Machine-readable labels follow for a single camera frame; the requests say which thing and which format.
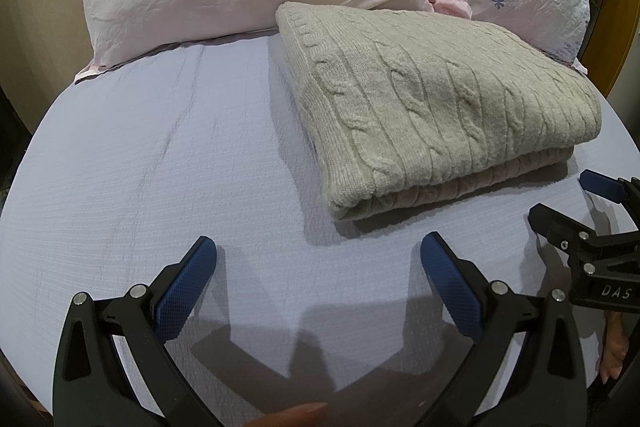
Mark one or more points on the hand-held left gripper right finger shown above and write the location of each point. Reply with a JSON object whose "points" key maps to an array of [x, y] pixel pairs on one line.
{"points": [[452, 289]]}

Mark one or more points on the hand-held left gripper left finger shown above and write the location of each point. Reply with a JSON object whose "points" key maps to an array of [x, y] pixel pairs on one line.
{"points": [[184, 294]]}

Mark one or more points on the person's left hand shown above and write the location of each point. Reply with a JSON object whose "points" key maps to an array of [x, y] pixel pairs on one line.
{"points": [[290, 416]]}

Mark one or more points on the lavender bed sheet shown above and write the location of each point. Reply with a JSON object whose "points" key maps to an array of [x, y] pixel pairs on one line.
{"points": [[150, 187]]}

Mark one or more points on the person's right hand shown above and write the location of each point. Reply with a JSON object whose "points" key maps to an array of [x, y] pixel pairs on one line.
{"points": [[614, 349]]}

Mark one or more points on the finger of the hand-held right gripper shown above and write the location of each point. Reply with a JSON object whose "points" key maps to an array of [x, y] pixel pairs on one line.
{"points": [[602, 185], [552, 219]]}

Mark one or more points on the wooden bed frame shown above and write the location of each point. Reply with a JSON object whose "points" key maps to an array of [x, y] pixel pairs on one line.
{"points": [[607, 7]]}

